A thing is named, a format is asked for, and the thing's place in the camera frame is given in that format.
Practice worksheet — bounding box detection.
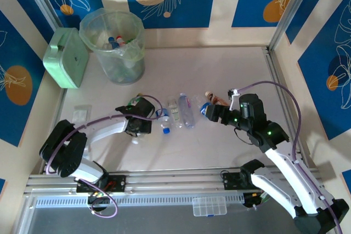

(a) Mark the brown drink bottle beige cap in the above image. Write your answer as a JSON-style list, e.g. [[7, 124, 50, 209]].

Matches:
[[205, 90, 230, 107]]

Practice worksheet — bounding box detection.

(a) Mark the crushed bottle blue label white cap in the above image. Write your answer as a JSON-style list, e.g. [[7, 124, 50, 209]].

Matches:
[[191, 94, 212, 116]]

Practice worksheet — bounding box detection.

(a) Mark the clear bottle white green label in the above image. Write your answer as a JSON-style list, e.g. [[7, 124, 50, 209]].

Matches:
[[167, 96, 183, 130]]

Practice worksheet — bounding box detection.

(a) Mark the small crushed blue label bottle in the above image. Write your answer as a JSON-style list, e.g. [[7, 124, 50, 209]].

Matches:
[[155, 107, 172, 135]]

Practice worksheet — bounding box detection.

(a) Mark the clear bottle long white label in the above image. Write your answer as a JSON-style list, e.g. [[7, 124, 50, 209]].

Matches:
[[131, 133, 146, 145]]

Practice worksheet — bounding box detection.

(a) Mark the mesh bin with plastic liner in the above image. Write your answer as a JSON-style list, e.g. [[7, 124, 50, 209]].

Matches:
[[79, 8, 146, 85]]

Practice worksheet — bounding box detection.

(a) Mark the tall clear bottle pink label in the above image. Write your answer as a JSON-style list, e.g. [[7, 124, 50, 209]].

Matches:
[[178, 93, 196, 129]]

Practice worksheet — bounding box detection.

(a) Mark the mint green carry case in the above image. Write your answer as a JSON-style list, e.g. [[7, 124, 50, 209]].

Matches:
[[43, 27, 90, 89]]

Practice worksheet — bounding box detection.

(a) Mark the clear plastic organizer box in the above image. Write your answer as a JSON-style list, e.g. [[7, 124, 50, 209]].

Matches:
[[191, 196, 228, 218]]

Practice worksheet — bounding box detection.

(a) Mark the aluminium side rail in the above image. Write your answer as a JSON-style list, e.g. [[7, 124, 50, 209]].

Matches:
[[41, 88, 68, 176], [262, 46, 305, 169]]

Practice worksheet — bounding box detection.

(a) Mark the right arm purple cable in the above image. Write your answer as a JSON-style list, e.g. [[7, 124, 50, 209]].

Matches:
[[237, 81, 343, 234]]

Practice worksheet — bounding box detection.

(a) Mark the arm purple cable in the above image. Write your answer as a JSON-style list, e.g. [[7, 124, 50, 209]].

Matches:
[[45, 94, 164, 220], [237, 81, 343, 234]]

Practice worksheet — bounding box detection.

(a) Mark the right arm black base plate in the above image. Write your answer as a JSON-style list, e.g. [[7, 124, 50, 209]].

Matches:
[[221, 172, 265, 191]]

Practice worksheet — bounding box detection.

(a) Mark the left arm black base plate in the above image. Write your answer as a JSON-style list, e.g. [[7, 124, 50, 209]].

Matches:
[[76, 175, 127, 194]]

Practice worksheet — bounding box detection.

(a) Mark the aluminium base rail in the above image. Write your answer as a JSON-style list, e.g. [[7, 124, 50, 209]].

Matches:
[[23, 167, 324, 194]]

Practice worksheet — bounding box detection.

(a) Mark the grey slotted cable duct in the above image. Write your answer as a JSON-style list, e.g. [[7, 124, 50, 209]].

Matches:
[[35, 193, 245, 209]]

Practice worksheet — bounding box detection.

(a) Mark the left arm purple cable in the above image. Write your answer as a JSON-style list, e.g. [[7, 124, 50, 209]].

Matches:
[[45, 94, 164, 220]]

